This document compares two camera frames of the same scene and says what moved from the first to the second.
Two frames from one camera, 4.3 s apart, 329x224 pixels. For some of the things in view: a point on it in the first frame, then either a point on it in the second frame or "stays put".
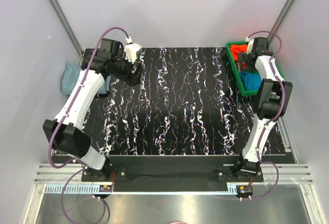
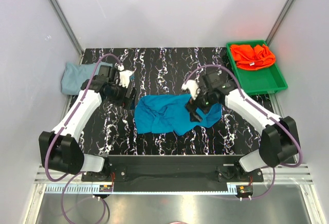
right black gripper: (242, 57) → (192, 108)
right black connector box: (244, 191) stays put
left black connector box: (105, 188) stays put
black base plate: (171, 173) stays put
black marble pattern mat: (185, 104) stays put
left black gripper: (133, 79) → (128, 103)
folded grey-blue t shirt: (72, 71) stays put
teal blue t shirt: (250, 81) → (167, 113)
